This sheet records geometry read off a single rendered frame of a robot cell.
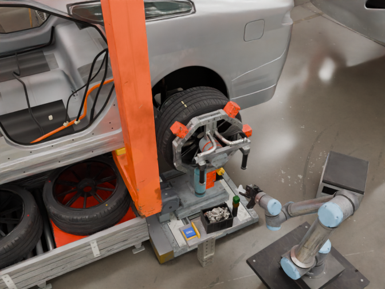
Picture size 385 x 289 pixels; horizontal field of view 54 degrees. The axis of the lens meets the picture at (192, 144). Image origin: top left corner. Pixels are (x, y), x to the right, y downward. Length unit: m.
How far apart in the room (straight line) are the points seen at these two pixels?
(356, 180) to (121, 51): 2.34
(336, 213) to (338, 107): 2.93
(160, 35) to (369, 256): 2.37
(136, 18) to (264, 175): 2.37
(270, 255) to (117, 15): 1.95
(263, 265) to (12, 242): 1.74
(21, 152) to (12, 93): 0.80
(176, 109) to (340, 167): 1.62
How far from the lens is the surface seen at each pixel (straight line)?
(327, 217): 2.06
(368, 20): 4.59
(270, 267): 2.87
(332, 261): 2.90
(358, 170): 3.61
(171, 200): 3.04
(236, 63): 2.98
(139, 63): 1.96
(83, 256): 3.05
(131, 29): 1.87
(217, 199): 3.34
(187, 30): 2.64
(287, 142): 4.19
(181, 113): 2.62
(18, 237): 2.96
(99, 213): 2.90
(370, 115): 4.86
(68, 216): 2.94
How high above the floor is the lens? 2.76
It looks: 43 degrees down
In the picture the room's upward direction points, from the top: straight up
